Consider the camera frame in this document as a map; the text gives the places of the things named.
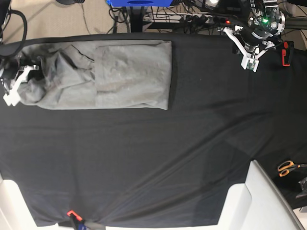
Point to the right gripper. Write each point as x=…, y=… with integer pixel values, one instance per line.
x=12, y=69

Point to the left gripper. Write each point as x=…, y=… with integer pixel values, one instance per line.
x=249, y=41

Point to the grey T-shirt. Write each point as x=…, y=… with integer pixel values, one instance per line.
x=109, y=74

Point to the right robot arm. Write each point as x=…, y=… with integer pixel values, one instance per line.
x=7, y=16

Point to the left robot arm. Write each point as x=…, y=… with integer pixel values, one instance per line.
x=265, y=15

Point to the red black clamp right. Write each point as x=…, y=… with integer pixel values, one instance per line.
x=287, y=53

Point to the white power strip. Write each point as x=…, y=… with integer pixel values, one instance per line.
x=170, y=17

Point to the black table leg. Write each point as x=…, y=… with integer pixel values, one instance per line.
x=136, y=18

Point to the black tablecloth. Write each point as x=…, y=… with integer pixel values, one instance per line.
x=155, y=168

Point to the blue bin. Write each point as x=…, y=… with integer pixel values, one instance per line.
x=139, y=3

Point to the red clamp bottom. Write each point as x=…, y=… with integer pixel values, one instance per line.
x=77, y=222

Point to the orange handled scissors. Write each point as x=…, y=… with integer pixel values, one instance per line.
x=288, y=166

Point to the white table frame left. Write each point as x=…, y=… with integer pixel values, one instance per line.
x=14, y=213

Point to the white table frame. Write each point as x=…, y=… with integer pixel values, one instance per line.
x=257, y=204
x=14, y=213

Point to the white table frame right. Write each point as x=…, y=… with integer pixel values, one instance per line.
x=257, y=204

